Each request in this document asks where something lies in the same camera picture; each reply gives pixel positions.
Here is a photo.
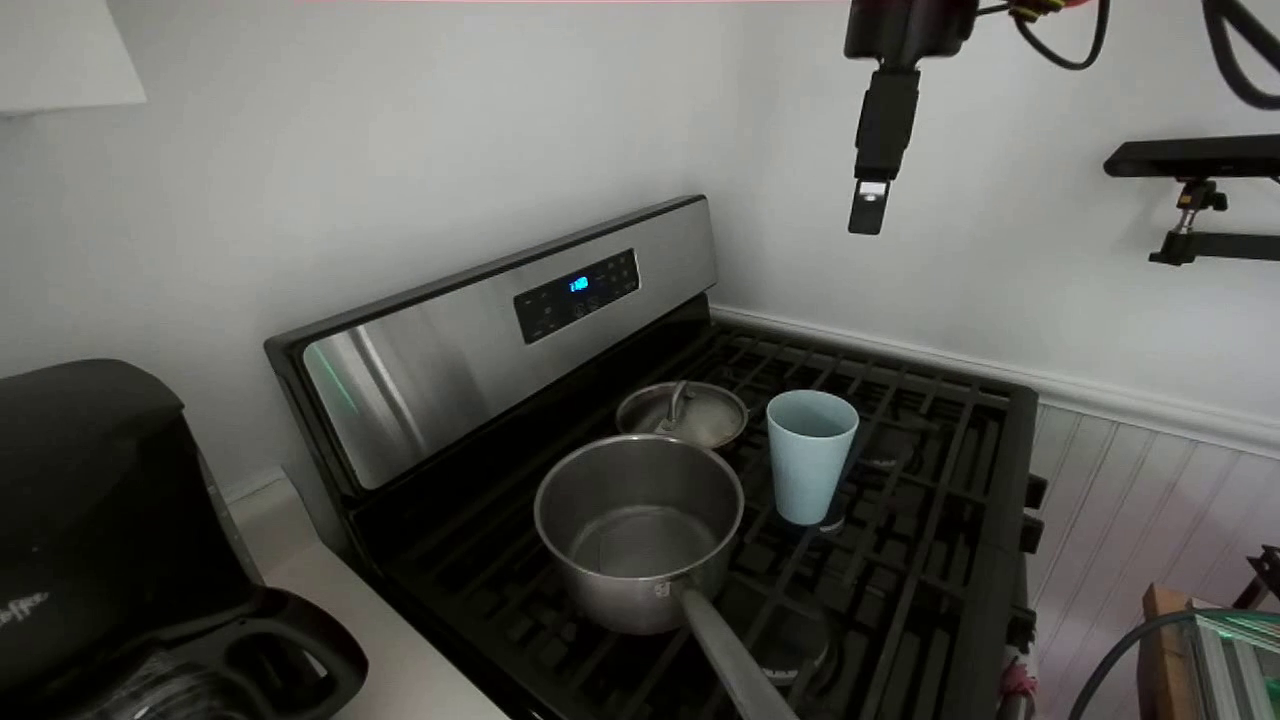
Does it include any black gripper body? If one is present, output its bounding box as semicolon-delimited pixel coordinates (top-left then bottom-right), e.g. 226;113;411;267
840;0;979;69

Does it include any small metal strainer bowl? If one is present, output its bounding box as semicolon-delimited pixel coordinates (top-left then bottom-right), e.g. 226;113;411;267
614;374;753;451

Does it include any light blue plastic cup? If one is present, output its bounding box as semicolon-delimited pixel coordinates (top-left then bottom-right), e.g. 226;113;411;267
763;386;863;531

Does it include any stainless steel gas stove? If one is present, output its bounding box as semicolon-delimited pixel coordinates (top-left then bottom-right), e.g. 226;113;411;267
261;193;1053;720

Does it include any steel saucepan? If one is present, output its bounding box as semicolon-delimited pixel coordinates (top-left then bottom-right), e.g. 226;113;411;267
532;429;801;720

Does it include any patterned dish towel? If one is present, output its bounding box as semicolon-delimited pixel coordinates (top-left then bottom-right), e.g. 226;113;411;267
999;650;1042;705

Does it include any wooden board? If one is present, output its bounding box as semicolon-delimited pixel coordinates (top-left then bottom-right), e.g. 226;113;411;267
1140;578;1280;720

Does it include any black coffee maker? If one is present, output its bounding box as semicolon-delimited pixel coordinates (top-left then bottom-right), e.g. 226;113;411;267
0;355;374;720

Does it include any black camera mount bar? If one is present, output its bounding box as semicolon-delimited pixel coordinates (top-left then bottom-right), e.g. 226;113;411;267
1100;132;1280;272

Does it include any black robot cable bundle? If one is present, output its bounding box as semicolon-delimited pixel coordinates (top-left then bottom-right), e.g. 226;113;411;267
976;0;1280;113

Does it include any thin dark floor cable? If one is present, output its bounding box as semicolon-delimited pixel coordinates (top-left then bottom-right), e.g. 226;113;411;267
1066;609;1203;720

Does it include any dark metal bracket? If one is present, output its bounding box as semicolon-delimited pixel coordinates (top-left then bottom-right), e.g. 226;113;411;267
1246;538;1280;610

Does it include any aluminium extrusion frame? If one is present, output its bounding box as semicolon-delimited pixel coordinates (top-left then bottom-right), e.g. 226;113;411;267
1194;603;1280;720

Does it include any white wall cabinet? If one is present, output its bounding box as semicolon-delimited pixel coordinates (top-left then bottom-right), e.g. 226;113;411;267
0;0;152;116

